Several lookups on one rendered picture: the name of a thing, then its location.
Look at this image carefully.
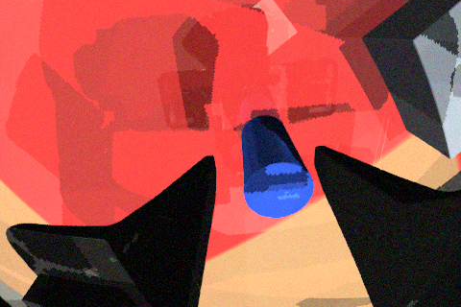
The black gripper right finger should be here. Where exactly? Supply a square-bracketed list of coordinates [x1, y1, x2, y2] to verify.
[314, 146, 461, 307]

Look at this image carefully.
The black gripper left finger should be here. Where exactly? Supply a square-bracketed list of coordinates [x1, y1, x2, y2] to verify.
[5, 154, 216, 307]

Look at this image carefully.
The blue cylinder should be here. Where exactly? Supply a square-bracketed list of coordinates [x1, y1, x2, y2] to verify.
[242, 115, 315, 218]

